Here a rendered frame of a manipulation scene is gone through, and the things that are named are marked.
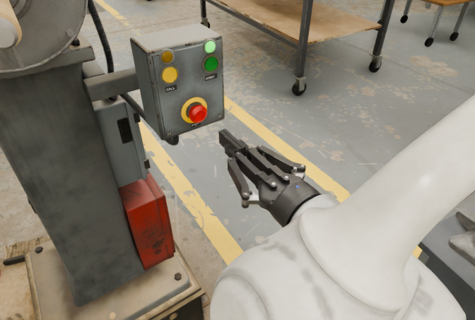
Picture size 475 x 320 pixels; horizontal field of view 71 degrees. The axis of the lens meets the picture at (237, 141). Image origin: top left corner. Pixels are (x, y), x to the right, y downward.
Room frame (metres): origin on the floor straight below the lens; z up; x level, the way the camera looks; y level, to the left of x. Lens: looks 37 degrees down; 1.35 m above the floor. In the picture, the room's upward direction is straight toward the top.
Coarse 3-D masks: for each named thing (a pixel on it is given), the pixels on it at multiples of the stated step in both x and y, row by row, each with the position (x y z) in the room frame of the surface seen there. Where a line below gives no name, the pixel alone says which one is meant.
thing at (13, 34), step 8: (0, 24) 0.28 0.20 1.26; (8, 24) 0.28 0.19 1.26; (0, 32) 0.27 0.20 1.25; (8, 32) 0.28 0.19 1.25; (16, 32) 0.29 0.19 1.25; (0, 40) 0.27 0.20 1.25; (8, 40) 0.28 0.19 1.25; (16, 40) 0.28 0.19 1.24; (0, 48) 0.27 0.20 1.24; (8, 48) 0.28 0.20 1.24
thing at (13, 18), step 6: (0, 0) 0.34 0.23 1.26; (6, 0) 0.36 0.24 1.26; (0, 6) 0.31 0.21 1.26; (6, 6) 0.33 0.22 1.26; (0, 12) 0.29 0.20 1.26; (6, 12) 0.30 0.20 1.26; (12, 12) 0.32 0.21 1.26; (6, 18) 0.29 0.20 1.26; (12, 18) 0.30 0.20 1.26; (18, 24) 0.30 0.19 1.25; (18, 30) 0.30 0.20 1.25; (18, 36) 0.30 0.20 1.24
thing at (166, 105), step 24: (144, 48) 0.58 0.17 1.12; (168, 48) 0.59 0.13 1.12; (192, 48) 0.61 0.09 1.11; (216, 48) 0.64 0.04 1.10; (144, 72) 0.59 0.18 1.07; (192, 72) 0.61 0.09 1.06; (216, 72) 0.64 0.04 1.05; (144, 96) 0.62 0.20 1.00; (168, 96) 0.58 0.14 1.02; (192, 96) 0.61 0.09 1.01; (216, 96) 0.64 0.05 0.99; (168, 120) 0.57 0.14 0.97; (216, 120) 0.64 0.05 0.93
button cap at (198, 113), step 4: (192, 108) 0.59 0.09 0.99; (196, 108) 0.58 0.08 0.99; (200, 108) 0.59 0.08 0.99; (204, 108) 0.59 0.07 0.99; (192, 112) 0.58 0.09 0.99; (196, 112) 0.58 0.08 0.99; (200, 112) 0.58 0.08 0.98; (204, 112) 0.59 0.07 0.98; (192, 116) 0.58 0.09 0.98; (196, 116) 0.58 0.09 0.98; (200, 116) 0.58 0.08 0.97; (204, 116) 0.59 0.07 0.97; (192, 120) 0.58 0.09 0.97; (196, 120) 0.58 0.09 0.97; (200, 120) 0.58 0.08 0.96
